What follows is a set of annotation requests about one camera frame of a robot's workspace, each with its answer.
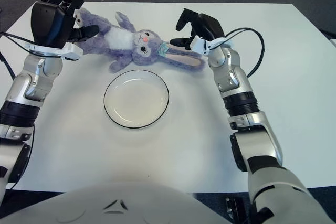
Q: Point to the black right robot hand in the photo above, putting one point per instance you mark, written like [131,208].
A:
[207,27]

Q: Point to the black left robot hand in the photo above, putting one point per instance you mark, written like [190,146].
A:
[47,22]

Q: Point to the purple plush bunny doll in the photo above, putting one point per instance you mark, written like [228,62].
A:
[120,37]

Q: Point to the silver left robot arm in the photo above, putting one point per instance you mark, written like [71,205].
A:
[31,82]

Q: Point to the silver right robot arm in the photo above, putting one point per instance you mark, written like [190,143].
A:
[252,129]

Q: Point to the white plate with black rim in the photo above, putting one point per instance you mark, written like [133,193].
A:
[136,100]

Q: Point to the grey robot torso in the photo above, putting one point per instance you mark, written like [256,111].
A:
[131,203]

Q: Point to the black perforated bracket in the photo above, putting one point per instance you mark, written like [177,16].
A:
[232,208]

